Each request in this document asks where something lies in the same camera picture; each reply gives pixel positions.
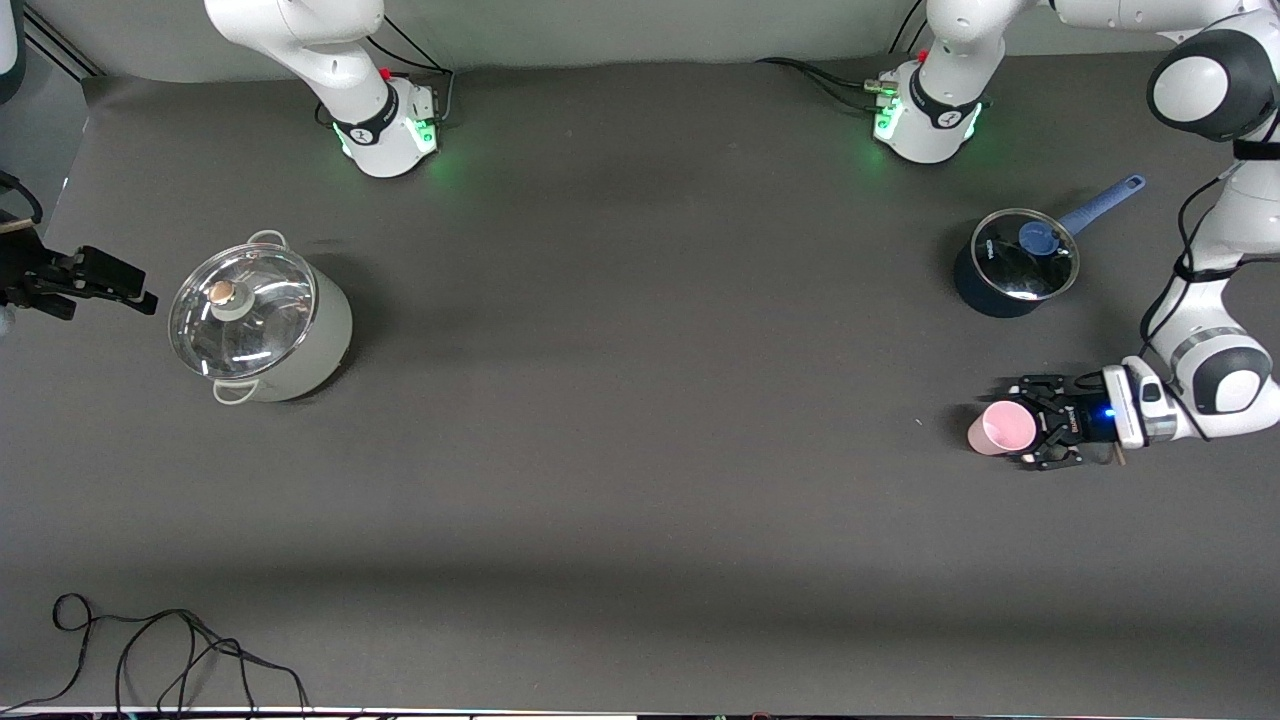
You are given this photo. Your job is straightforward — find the pink plastic cup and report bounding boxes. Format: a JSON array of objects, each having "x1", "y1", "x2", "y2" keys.
[{"x1": 967, "y1": 400, "x2": 1039, "y2": 457}]

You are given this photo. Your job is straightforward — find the dark blue saucepan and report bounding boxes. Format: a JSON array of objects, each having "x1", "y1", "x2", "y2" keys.
[{"x1": 953, "y1": 174, "x2": 1147, "y2": 319}]

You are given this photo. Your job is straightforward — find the glass lid with blue knob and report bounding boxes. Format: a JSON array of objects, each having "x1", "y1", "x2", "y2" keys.
[{"x1": 971, "y1": 208, "x2": 1081, "y2": 302}]

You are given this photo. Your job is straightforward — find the pale grey stockpot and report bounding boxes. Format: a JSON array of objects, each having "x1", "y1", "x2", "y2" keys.
[{"x1": 168, "y1": 230, "x2": 354, "y2": 405}]

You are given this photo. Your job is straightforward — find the black cable along right arm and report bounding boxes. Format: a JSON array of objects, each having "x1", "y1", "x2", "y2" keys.
[{"x1": 0, "y1": 170, "x2": 44, "y2": 227}]

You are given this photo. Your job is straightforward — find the loose thin black cable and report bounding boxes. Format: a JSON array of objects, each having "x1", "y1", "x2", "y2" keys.
[{"x1": 0, "y1": 593, "x2": 311, "y2": 713}]

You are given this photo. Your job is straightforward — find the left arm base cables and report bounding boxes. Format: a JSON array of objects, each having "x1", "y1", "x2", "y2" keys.
[{"x1": 755, "y1": 0, "x2": 926, "y2": 116}]

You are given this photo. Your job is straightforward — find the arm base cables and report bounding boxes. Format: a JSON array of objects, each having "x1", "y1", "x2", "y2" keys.
[
  {"x1": 755, "y1": 0, "x2": 926, "y2": 116},
  {"x1": 315, "y1": 15, "x2": 456, "y2": 131}
]

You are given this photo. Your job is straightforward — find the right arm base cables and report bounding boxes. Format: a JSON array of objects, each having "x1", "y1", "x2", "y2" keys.
[{"x1": 315, "y1": 15, "x2": 456, "y2": 131}]

